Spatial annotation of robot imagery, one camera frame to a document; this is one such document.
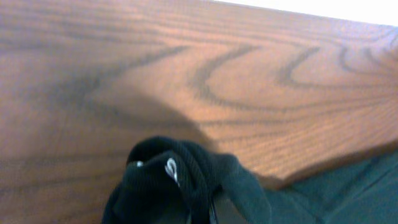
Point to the black polo shirt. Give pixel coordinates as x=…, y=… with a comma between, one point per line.
x=176, y=181

